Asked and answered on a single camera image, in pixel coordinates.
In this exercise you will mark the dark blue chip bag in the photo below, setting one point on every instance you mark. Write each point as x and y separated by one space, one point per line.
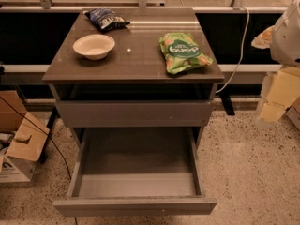
105 19

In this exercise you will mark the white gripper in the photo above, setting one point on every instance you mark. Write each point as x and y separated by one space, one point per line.
287 41

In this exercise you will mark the grey drawer cabinet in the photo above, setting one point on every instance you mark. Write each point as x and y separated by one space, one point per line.
135 69

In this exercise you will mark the white bowl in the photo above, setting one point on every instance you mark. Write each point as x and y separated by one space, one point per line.
94 47

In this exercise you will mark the open grey drawer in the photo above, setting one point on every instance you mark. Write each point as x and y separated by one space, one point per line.
136 171

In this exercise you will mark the open cardboard box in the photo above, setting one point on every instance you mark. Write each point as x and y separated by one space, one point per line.
22 139

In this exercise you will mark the cardboard box at right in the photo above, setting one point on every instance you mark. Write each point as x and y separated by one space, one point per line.
294 113

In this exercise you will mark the closed grey upper drawer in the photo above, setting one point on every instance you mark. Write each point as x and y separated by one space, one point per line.
114 114

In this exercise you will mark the green rice chip bag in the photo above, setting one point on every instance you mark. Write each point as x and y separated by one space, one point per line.
182 53

